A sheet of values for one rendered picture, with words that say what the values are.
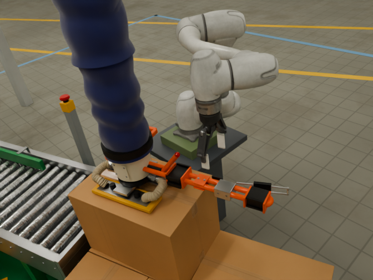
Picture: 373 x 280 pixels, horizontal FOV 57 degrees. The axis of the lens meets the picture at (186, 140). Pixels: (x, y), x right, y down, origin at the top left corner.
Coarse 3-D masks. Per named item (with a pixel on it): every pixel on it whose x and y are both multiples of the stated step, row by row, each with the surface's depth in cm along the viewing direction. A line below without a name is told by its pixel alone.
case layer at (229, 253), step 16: (224, 240) 182; (240, 240) 181; (96, 256) 184; (208, 256) 175; (224, 256) 174; (240, 256) 173; (256, 256) 172; (272, 256) 170; (288, 256) 169; (80, 272) 177; (96, 272) 176; (112, 272) 174; (128, 272) 173; (208, 272) 168; (224, 272) 166; (240, 272) 165; (256, 272) 164; (272, 272) 163; (288, 272) 162; (304, 272) 161; (320, 272) 160
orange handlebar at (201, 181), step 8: (152, 128) 177; (152, 136) 174; (144, 168) 152; (192, 176) 144; (200, 176) 142; (208, 176) 142; (192, 184) 141; (200, 184) 138; (208, 184) 142; (232, 192) 133; (272, 200) 127
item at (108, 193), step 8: (112, 184) 159; (96, 192) 161; (104, 192) 160; (112, 192) 159; (136, 192) 153; (144, 192) 156; (120, 200) 154; (128, 200) 153; (136, 200) 152; (160, 200) 153; (136, 208) 151; (144, 208) 148; (152, 208) 148
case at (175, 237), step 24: (72, 192) 167; (168, 192) 159; (192, 192) 157; (96, 216) 163; (120, 216) 150; (144, 216) 149; (168, 216) 147; (192, 216) 152; (216, 216) 178; (96, 240) 179; (120, 240) 164; (144, 240) 151; (168, 240) 140; (192, 240) 157; (144, 264) 165; (168, 264) 152; (192, 264) 163
